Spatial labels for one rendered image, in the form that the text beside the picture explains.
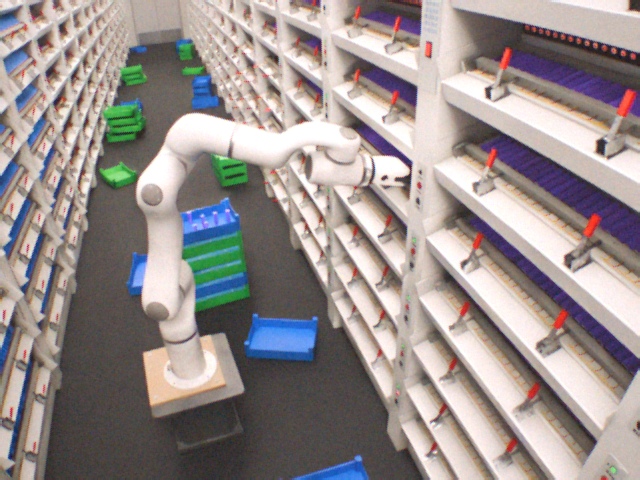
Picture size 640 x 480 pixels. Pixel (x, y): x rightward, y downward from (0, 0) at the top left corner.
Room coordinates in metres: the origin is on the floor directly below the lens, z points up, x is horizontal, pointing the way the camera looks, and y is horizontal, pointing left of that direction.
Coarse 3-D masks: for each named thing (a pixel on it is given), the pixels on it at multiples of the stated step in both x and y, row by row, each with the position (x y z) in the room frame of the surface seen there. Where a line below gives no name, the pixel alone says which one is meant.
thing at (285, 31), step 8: (280, 16) 2.31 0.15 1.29; (280, 24) 2.32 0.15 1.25; (288, 24) 2.32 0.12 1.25; (280, 32) 2.33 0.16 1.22; (288, 32) 2.32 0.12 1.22; (296, 32) 2.33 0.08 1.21; (304, 32) 2.34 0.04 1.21; (280, 40) 2.34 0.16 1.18; (280, 48) 2.35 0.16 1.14; (288, 64) 2.32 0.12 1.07; (288, 72) 2.32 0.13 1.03; (296, 72) 2.33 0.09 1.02; (280, 80) 2.39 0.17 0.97; (288, 104) 2.31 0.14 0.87; (288, 112) 2.31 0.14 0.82; (296, 112) 2.32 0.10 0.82; (288, 168) 2.33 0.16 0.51; (296, 176) 2.32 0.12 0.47; (288, 184) 2.36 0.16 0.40; (288, 192) 2.37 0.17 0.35; (288, 200) 2.38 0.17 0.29; (288, 208) 2.40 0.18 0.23; (296, 208) 2.32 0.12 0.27; (296, 232) 2.31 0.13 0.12; (296, 240) 2.31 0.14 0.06; (296, 248) 2.31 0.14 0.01
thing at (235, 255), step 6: (240, 246) 1.89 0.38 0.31; (228, 252) 1.87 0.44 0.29; (234, 252) 1.88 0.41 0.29; (240, 252) 1.89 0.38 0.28; (210, 258) 1.83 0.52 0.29; (216, 258) 1.84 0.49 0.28; (222, 258) 1.85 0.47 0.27; (228, 258) 1.86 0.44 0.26; (234, 258) 1.87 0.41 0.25; (240, 258) 1.89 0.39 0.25; (192, 264) 1.79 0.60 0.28; (198, 264) 1.80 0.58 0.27; (204, 264) 1.81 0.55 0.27; (210, 264) 1.83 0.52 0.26; (216, 264) 1.84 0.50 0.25; (192, 270) 1.79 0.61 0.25; (198, 270) 1.80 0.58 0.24
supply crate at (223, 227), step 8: (224, 200) 2.07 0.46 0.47; (208, 208) 2.03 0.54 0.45; (216, 208) 2.05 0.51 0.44; (224, 208) 2.06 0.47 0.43; (232, 208) 2.01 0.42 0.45; (184, 216) 1.98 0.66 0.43; (192, 216) 2.00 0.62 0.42; (200, 216) 2.01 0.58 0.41; (208, 216) 2.03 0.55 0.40; (224, 216) 2.02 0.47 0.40; (232, 216) 2.02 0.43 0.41; (184, 224) 1.96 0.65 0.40; (192, 224) 1.96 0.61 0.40; (200, 224) 1.95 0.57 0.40; (208, 224) 1.95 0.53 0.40; (224, 224) 1.86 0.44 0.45; (232, 224) 1.88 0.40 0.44; (184, 232) 1.88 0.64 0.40; (192, 232) 1.80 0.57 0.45; (200, 232) 1.82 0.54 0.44; (208, 232) 1.83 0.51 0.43; (216, 232) 1.85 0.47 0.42; (224, 232) 1.86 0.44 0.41; (184, 240) 1.79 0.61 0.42; (192, 240) 1.80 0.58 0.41
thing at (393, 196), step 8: (344, 120) 1.65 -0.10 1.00; (352, 120) 1.66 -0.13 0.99; (360, 120) 1.67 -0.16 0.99; (352, 128) 1.64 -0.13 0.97; (360, 152) 1.48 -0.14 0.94; (376, 184) 1.26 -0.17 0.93; (376, 192) 1.28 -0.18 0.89; (384, 192) 1.21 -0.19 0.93; (392, 192) 1.19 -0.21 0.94; (400, 192) 1.18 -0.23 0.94; (384, 200) 1.23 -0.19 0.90; (392, 200) 1.16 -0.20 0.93; (400, 200) 1.15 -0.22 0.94; (408, 200) 1.06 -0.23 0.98; (392, 208) 1.17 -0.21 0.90; (400, 208) 1.11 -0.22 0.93; (408, 208) 1.06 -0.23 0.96; (400, 216) 1.12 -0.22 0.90; (408, 216) 1.06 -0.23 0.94
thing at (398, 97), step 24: (336, 72) 1.64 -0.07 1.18; (360, 72) 1.67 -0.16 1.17; (384, 72) 1.57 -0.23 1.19; (336, 96) 1.61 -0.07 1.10; (360, 96) 1.48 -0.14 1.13; (384, 96) 1.38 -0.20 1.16; (408, 96) 1.33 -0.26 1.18; (384, 120) 1.24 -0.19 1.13; (408, 120) 1.20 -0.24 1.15; (408, 144) 1.09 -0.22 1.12
